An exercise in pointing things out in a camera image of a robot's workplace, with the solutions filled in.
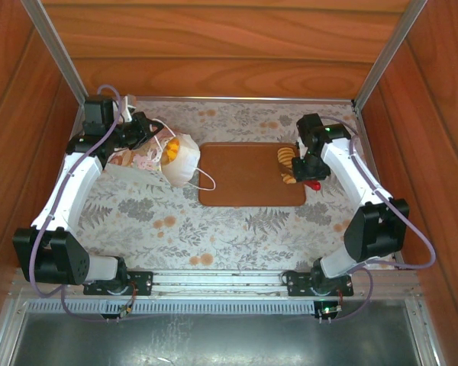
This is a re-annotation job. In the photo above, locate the striped golden fake bread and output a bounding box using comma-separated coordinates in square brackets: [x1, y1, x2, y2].
[276, 146, 298, 186]

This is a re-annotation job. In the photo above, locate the yellow fake bread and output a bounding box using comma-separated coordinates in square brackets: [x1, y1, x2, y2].
[162, 137, 181, 164]

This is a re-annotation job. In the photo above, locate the paper bag with animal print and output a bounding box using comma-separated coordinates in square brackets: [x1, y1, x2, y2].
[105, 118, 217, 191]

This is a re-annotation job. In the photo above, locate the brown rectangular tray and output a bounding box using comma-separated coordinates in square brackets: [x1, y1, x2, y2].
[198, 142, 308, 208]

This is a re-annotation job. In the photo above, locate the floral patterned table cover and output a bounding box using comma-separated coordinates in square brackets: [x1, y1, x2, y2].
[74, 99, 396, 272]

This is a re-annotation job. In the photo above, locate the small circuit board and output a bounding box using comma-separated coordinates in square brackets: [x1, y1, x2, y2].
[315, 303, 344, 323]
[116, 303, 137, 319]

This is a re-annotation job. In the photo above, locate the galvanised metal sheet panel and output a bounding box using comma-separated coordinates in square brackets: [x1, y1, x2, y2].
[7, 312, 424, 366]

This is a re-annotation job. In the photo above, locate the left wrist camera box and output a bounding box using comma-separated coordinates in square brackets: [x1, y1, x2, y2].
[121, 95, 139, 124]

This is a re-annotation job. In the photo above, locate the aluminium frame post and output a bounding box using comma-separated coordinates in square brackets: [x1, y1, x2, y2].
[21, 0, 88, 101]
[352, 0, 429, 112]

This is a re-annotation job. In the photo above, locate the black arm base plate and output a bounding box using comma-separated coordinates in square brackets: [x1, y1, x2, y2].
[285, 269, 355, 298]
[82, 269, 154, 297]

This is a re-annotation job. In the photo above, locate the aluminium frame beam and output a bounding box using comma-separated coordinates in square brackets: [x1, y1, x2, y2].
[404, 299, 446, 366]
[11, 268, 421, 299]
[0, 297, 28, 366]

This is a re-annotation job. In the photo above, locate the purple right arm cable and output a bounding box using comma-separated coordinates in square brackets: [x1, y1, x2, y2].
[320, 114, 437, 324]

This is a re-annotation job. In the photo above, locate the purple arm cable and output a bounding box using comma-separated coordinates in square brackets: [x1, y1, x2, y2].
[320, 114, 437, 324]
[29, 84, 138, 325]

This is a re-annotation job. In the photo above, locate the grey slotted cable duct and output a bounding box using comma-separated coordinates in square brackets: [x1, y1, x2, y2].
[24, 299, 408, 316]

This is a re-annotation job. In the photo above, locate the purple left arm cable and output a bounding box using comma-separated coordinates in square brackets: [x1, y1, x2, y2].
[29, 84, 138, 325]

